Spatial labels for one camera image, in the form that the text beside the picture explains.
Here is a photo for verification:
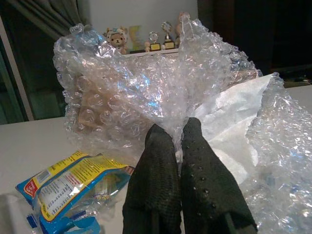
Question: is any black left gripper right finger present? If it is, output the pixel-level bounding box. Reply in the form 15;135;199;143
179;117;258;234

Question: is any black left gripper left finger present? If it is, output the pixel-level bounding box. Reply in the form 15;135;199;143
122;123;183;234

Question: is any clear bubble wrap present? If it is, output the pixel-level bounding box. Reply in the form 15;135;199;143
52;12;312;234

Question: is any crumpled white tissue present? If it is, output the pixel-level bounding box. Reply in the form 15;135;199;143
194;74;278;186

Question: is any blue yellow snack bag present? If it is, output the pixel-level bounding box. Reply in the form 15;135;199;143
15;150;135;234

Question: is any white shelf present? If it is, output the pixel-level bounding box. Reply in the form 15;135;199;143
120;47;181;58

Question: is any white table with black legs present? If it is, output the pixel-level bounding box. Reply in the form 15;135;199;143
0;84;312;234

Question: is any small crystal trophy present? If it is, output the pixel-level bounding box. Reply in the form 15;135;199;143
147;30;161;52

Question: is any yellow blue card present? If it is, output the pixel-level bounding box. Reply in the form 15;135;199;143
128;25;144;52

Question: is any brown teddy bear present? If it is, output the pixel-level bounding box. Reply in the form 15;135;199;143
104;25;129;55

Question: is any tall crystal trophy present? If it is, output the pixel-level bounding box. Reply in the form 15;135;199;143
160;21;176;50

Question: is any grey curtain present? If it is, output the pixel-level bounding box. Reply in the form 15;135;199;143
4;0;92;121

